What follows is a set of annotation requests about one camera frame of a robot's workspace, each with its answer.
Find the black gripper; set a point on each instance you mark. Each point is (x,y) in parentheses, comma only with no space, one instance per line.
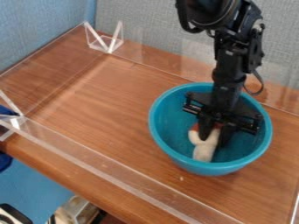
(221,108)

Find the white and orange toy mushroom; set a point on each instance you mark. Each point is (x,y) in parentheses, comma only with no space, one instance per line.
(204,147)

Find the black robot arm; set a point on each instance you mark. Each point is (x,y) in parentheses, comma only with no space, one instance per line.
(233,22)

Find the clear acrylic back barrier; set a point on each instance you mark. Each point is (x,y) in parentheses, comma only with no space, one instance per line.
(278,96)

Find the clear acrylic barrier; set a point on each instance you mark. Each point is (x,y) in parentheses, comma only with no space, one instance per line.
(133,196)
(278,96)

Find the clear acrylic front barrier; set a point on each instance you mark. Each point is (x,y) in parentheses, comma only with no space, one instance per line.
(133,196)

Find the grey metal box below table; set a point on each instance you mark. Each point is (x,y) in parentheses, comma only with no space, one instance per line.
(77,211)

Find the blue object at left edge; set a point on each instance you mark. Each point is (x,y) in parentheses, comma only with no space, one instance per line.
(6,160)

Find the black and white device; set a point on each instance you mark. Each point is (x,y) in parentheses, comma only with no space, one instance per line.
(13,216)

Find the clear acrylic corner bracket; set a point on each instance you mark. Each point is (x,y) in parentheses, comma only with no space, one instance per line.
(102,42)

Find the clear acrylic left bracket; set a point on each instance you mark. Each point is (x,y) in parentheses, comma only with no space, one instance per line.
(11,122)

